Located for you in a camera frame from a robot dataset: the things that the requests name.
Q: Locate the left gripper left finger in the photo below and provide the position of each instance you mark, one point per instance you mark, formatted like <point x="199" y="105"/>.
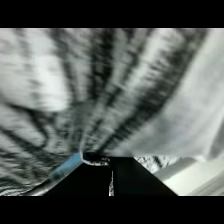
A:
<point x="87" y="180"/>

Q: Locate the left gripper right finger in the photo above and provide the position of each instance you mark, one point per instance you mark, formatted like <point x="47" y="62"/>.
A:
<point x="136" y="180"/>

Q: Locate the black and white striped garment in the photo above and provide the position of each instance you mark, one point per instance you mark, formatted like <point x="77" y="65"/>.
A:
<point x="110" y="90"/>

